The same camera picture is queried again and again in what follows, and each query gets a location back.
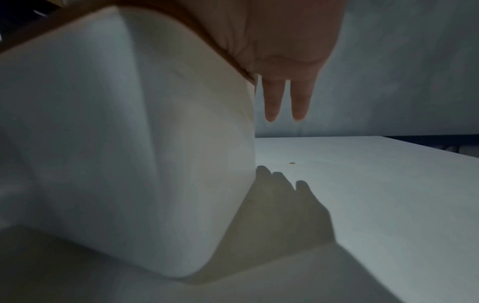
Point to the person's right hand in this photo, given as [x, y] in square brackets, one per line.
[284, 38]

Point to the white rounded container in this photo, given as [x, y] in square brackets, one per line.
[127, 142]

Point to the dark furniture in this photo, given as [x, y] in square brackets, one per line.
[445, 143]

